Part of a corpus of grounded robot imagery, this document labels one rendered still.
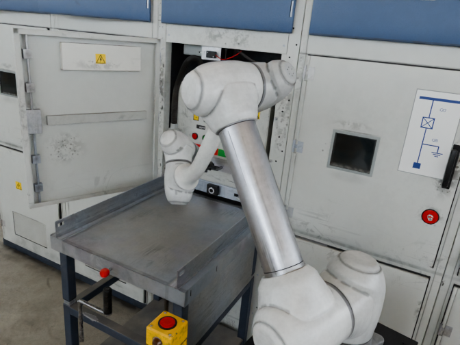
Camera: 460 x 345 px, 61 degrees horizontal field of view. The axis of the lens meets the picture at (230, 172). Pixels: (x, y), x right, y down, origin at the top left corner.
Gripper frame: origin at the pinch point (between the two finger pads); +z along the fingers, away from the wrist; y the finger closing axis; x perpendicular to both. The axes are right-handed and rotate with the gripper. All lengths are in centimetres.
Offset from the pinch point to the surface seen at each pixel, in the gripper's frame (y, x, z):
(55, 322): 106, -75, 23
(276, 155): -11.8, 30.8, -3.5
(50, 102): -2, -56, -49
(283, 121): -24.8, 31.9, -11.0
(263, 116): -27.0, 20.9, -7.2
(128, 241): 42, -5, -35
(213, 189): 9.3, 0.7, 9.5
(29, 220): 62, -140, 38
